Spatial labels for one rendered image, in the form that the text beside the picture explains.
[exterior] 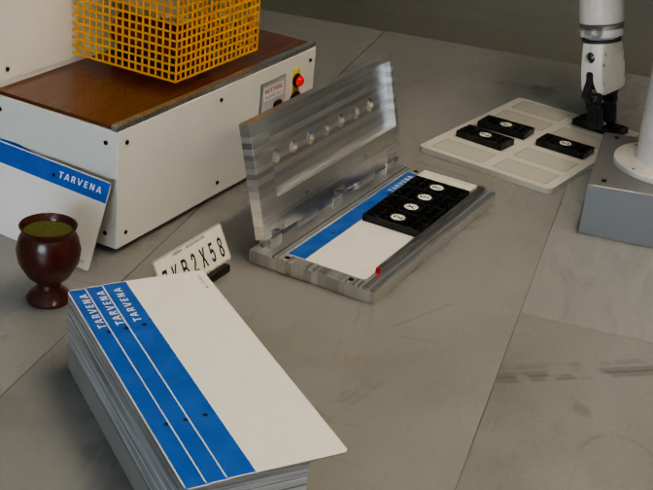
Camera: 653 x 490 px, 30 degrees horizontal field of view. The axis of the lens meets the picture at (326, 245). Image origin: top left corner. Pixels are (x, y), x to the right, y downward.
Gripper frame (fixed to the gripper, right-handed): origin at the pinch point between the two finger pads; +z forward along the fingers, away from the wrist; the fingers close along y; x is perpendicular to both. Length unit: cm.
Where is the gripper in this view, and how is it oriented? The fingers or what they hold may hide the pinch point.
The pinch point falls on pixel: (601, 116)
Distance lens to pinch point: 246.7
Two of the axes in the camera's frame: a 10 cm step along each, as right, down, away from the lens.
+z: 0.7, 9.4, 3.2
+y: 6.3, -3.0, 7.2
